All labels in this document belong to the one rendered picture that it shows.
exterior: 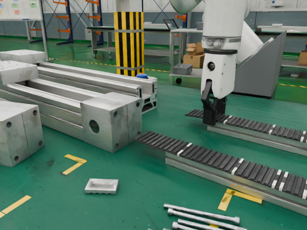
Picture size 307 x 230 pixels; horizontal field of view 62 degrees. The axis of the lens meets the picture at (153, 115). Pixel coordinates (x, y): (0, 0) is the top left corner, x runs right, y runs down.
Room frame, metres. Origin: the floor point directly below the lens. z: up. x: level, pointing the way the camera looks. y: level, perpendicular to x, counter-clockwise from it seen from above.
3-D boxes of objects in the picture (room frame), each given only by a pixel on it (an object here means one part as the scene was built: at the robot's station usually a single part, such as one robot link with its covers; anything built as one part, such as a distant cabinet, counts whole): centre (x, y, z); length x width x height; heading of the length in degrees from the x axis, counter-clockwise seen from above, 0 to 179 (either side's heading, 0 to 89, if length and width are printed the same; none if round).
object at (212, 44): (0.59, -0.15, 0.99); 0.09 x 0.08 x 0.03; 145
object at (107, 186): (0.35, 0.08, 0.78); 0.05 x 0.03 x 0.01; 87
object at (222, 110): (0.62, -0.17, 0.83); 0.03 x 0.03 x 0.07; 55
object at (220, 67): (0.59, -0.15, 0.93); 0.10 x 0.07 x 0.11; 145
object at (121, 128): (0.54, 0.08, 0.83); 0.12 x 0.09 x 0.10; 145
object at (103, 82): (0.94, 0.34, 0.82); 0.80 x 0.10 x 0.09; 55
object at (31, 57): (1.09, 0.55, 0.87); 0.16 x 0.11 x 0.07; 55
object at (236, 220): (0.29, -0.07, 0.78); 0.11 x 0.01 x 0.01; 72
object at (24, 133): (0.48, 0.29, 0.83); 0.11 x 0.10 x 0.10; 162
